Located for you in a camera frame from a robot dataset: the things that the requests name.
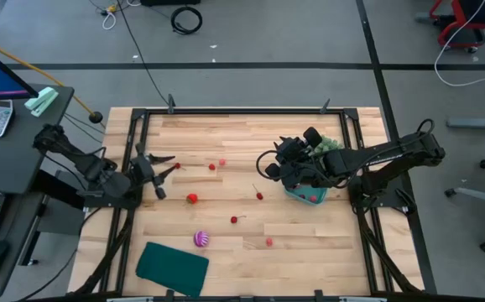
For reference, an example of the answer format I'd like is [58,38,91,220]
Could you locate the dark green cloth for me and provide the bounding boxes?
[135,241,210,299]

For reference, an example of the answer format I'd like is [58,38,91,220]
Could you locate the mint green stapler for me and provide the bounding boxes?
[23,86,60,118]

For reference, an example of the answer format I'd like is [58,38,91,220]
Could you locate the black box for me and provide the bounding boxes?
[140,0,202,7]

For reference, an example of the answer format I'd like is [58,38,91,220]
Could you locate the teal plastic container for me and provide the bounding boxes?
[283,184,329,207]

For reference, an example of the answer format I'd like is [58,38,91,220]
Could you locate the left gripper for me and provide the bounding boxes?
[129,142,180,200]

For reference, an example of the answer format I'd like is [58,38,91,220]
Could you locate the purple white striped onion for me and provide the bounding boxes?
[193,230,210,248]

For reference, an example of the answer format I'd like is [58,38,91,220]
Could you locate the red and black cart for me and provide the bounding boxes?
[414,0,485,55]

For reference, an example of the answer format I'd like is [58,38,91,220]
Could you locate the long white cable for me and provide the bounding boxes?
[433,0,485,88]

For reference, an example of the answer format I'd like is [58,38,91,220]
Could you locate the grey desk foot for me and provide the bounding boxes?
[446,107,485,130]

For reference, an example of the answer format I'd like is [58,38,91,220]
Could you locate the yellow cable with black end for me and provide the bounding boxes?
[0,34,104,124]

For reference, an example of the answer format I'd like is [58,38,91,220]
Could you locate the green potted plant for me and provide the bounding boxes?
[311,134,346,157]

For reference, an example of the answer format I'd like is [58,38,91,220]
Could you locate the black desk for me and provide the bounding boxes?
[0,83,76,195]

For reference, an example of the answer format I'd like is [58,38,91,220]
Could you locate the long black floor cable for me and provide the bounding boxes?
[114,0,172,106]

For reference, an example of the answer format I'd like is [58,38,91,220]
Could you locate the dark grey lower desk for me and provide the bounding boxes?
[0,190,86,299]

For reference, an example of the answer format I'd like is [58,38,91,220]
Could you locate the black aluminium table frame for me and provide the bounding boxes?
[74,98,436,302]

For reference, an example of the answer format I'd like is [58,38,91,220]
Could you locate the short white cable loop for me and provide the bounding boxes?
[101,10,117,31]

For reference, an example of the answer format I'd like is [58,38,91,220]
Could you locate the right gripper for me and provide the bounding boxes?
[263,127,326,190]

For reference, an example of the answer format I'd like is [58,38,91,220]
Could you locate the coiled black cable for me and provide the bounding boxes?
[169,5,204,36]

